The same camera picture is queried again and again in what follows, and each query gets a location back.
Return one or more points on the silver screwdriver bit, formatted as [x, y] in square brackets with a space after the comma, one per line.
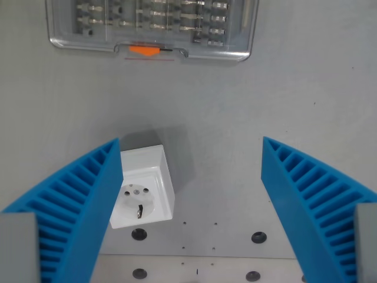
[126, 23]
[191, 3]
[157, 13]
[95, 21]
[191, 29]
[95, 8]
[157, 26]

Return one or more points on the white electrical wall socket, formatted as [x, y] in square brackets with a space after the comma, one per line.
[147, 188]

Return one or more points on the light aluminium base plate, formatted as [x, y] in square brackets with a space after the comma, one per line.
[194, 266]

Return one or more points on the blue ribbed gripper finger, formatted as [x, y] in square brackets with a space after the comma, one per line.
[76, 200]
[297, 200]

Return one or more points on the clear plastic bit set case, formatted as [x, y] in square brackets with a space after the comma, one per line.
[147, 35]

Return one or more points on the silver socket bit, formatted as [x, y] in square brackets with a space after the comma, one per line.
[215, 43]
[219, 18]
[218, 31]
[219, 5]

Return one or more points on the black round screw head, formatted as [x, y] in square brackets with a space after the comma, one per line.
[303, 279]
[139, 234]
[252, 276]
[139, 273]
[258, 237]

